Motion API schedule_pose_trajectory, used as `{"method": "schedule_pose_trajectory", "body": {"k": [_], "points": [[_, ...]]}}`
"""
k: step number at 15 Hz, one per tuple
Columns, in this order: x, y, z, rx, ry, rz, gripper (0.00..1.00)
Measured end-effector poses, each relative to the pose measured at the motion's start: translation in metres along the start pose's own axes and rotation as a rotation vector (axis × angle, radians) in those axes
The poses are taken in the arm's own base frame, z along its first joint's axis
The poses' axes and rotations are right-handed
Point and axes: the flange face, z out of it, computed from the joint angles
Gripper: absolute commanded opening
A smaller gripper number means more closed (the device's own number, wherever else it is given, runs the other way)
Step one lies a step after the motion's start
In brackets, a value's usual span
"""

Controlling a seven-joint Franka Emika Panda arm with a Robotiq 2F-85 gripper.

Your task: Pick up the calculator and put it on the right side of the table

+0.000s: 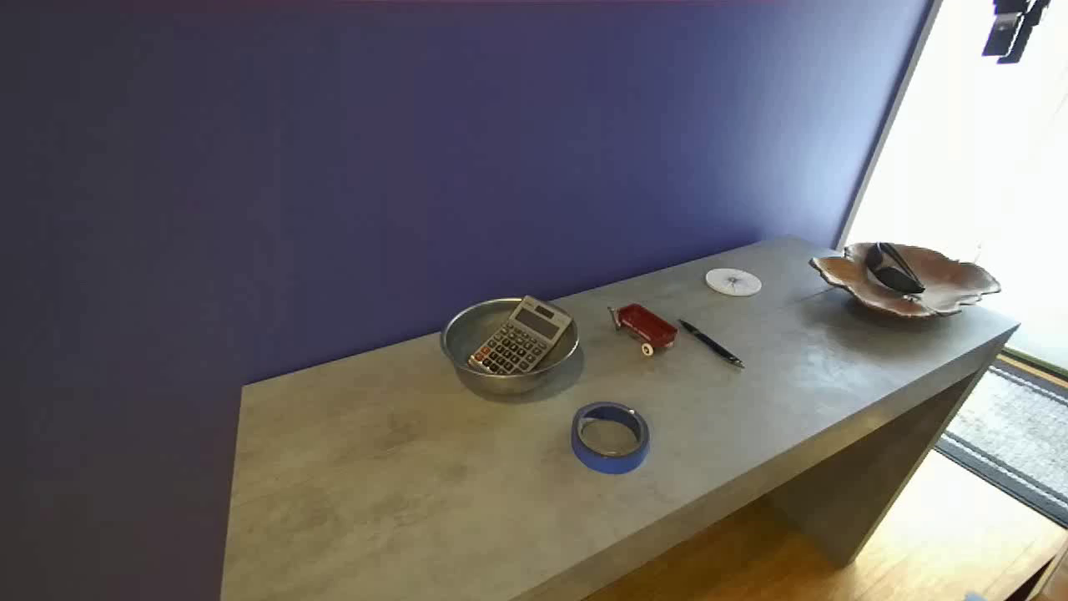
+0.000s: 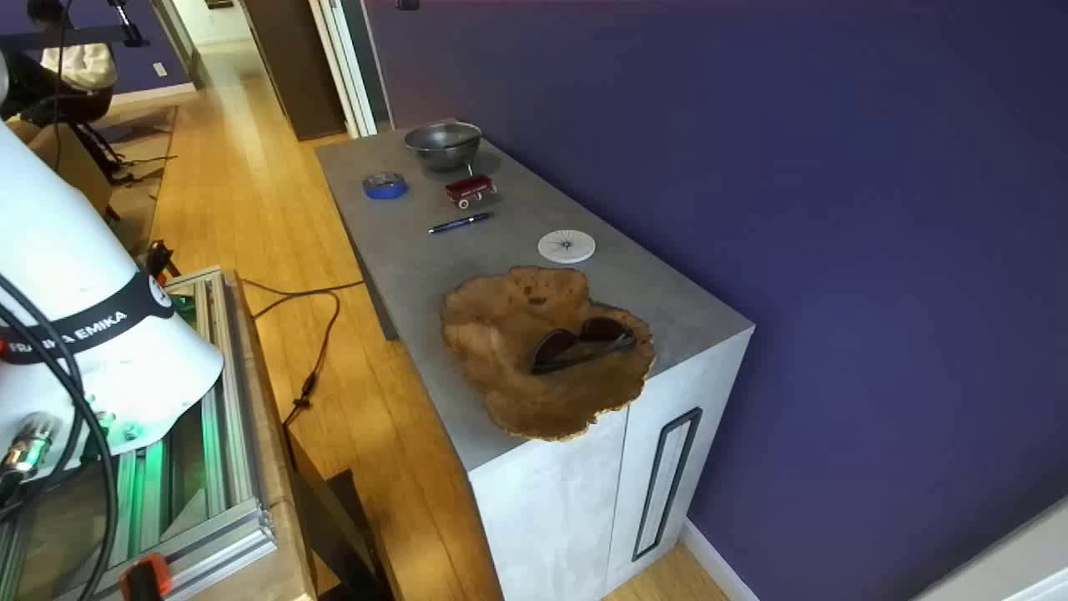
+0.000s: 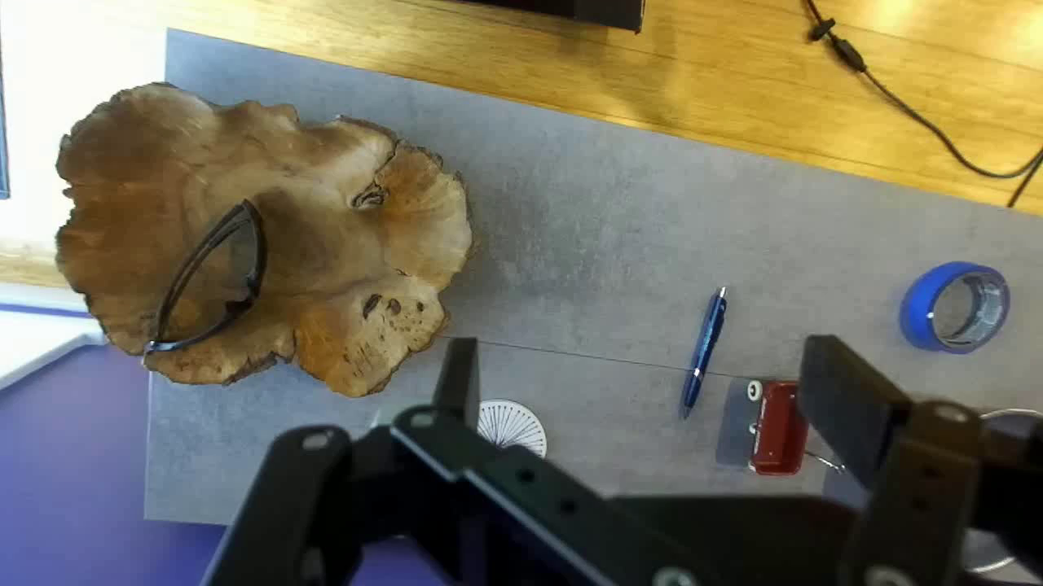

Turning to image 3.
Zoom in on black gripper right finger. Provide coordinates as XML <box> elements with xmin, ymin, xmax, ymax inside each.
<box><xmin>797</xmin><ymin>331</ymin><xmax>1043</xmax><ymax>586</ymax></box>

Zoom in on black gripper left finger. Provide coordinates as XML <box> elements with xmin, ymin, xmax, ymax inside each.
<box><xmin>202</xmin><ymin>336</ymin><xmax>696</xmax><ymax>586</ymax></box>

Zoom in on red metal tin box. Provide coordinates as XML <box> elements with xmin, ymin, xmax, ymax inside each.
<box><xmin>715</xmin><ymin>375</ymin><xmax>848</xmax><ymax>479</ymax></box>

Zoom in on blue tape roll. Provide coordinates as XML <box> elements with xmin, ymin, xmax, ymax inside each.
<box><xmin>895</xmin><ymin>258</ymin><xmax>1012</xmax><ymax>357</ymax></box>

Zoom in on blue pen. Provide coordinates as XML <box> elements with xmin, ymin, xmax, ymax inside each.
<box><xmin>679</xmin><ymin>282</ymin><xmax>734</xmax><ymax>419</ymax></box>

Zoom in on white disc with radial lines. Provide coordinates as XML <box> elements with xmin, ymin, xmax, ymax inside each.
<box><xmin>473</xmin><ymin>396</ymin><xmax>553</xmax><ymax>459</ymax></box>

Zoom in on brown burl wood bowl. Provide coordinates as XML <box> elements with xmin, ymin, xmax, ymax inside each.
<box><xmin>52</xmin><ymin>78</ymin><xmax>477</xmax><ymax>401</ymax></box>

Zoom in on dark sunglasses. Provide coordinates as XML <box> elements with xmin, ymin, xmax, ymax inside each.
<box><xmin>138</xmin><ymin>136</ymin><xmax>407</xmax><ymax>360</ymax></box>

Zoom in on grey concrete-look table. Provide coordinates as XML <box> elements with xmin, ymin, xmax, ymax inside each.
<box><xmin>139</xmin><ymin>27</ymin><xmax>1043</xmax><ymax>530</ymax></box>

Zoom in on black box on floor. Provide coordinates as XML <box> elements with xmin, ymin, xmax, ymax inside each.
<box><xmin>453</xmin><ymin>0</ymin><xmax>649</xmax><ymax>35</ymax></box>

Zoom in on black cable on floor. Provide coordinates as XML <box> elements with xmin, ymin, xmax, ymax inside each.
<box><xmin>797</xmin><ymin>0</ymin><xmax>1043</xmax><ymax>210</ymax></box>

